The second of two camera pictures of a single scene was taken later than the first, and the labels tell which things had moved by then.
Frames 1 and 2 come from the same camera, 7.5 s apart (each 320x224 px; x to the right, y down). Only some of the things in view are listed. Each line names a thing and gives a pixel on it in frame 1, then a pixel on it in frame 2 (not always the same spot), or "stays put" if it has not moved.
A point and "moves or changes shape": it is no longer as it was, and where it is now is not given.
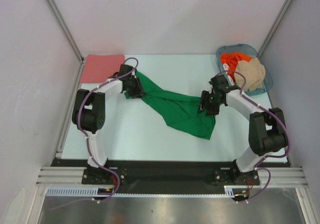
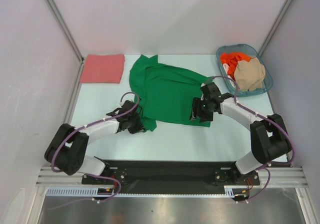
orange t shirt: (231, 59) stays put
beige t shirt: (254, 73) stays put
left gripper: (138, 91) to (139, 127)
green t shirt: (182, 112) moves or changes shape
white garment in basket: (226, 68) stays put
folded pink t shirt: (98, 68) stays put
